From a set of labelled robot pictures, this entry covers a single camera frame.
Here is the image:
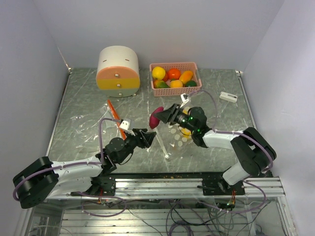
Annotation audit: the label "fake yellow bell pepper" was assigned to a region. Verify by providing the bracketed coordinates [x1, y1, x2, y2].
[181, 109, 194, 139]

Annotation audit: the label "fake yellow peach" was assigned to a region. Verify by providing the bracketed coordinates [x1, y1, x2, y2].
[169, 80, 184, 88]

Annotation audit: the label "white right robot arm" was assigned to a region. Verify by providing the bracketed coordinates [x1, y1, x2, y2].
[150, 104, 277, 195]

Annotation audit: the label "fake yellow lemon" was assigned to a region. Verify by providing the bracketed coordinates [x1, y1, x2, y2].
[152, 66, 166, 81]

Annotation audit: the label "fake purple onion slice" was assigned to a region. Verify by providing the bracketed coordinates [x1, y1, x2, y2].
[149, 107, 164, 129]

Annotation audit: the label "pink perforated plastic basket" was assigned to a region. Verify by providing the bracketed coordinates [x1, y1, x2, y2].
[149, 62, 202, 97]

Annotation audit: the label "fake red orange tomato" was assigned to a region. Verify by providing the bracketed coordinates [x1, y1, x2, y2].
[162, 73, 169, 82]

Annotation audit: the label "fake green orange mango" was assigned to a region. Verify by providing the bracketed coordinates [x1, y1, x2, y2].
[153, 80, 169, 89]

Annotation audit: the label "tangled floor cables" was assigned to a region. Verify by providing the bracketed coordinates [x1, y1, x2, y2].
[81, 191, 266, 236]

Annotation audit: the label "clear red-zip bag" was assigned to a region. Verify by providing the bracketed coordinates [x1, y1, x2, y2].
[71, 100, 121, 152]

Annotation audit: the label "fake dark green avocado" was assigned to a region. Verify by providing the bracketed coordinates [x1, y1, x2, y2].
[185, 80, 197, 88]

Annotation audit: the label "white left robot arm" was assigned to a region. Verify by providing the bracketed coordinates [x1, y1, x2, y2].
[12, 129, 156, 209]

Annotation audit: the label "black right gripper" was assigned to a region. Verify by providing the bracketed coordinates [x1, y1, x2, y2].
[154, 103, 196, 133]

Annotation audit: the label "fake yellow orange mango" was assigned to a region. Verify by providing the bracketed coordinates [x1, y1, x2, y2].
[179, 70, 193, 85]

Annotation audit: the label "round pastel mini drawer cabinet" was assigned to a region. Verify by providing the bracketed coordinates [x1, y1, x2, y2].
[96, 46, 140, 98]

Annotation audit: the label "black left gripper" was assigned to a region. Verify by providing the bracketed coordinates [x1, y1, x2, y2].
[117, 128, 157, 163]

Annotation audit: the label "white plastic clip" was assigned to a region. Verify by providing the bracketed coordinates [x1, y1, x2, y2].
[219, 91, 238, 103]

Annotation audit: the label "aluminium rail frame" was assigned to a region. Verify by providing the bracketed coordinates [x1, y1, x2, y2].
[21, 173, 297, 236]

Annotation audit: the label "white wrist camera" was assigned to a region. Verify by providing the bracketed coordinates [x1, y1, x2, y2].
[119, 118, 135, 136]
[180, 93, 191, 109]

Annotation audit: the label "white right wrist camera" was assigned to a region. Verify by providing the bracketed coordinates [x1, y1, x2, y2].
[180, 93, 191, 109]

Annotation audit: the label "clear white-slider zip bag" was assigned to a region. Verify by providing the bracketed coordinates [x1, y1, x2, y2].
[152, 124, 192, 160]

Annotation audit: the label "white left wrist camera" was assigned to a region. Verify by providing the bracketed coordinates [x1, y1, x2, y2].
[119, 118, 135, 136]

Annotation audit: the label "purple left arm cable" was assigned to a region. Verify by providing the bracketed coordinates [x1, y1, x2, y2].
[12, 117, 128, 217]

